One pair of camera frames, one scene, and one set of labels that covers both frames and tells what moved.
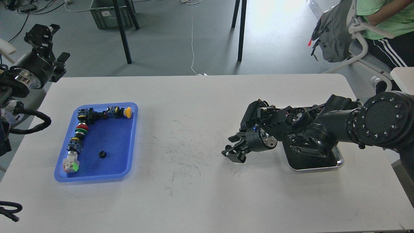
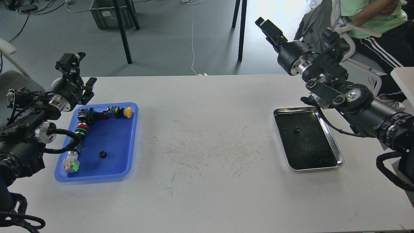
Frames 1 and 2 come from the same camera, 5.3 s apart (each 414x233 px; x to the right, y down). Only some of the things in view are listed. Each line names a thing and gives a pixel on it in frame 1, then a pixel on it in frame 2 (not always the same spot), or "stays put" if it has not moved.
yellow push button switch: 116,112 stays put
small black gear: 102,154 stays put
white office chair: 364,61 to 360,69
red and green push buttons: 81,128 stays put
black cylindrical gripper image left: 32,69 to 64,94
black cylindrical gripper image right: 257,140 to 294,55
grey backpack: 332,31 to 313,25
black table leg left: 117,6 stays put
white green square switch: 70,164 stays put
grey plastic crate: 104,12 stays put
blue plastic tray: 108,151 stays put
